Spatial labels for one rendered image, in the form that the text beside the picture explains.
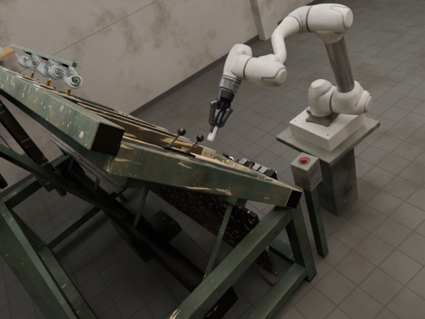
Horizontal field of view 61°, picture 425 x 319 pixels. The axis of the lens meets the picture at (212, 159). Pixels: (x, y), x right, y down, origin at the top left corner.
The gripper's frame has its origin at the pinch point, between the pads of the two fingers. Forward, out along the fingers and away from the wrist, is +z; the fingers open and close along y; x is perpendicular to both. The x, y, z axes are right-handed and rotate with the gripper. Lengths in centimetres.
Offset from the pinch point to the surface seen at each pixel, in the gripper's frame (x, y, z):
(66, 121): 4, -62, 12
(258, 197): -12.5, 31.8, 22.8
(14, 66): 354, -17, 17
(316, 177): -9, 80, 6
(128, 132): 49, -14, 16
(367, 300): -43, 134, 70
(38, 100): 38, -65, 11
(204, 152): 53, 44, 17
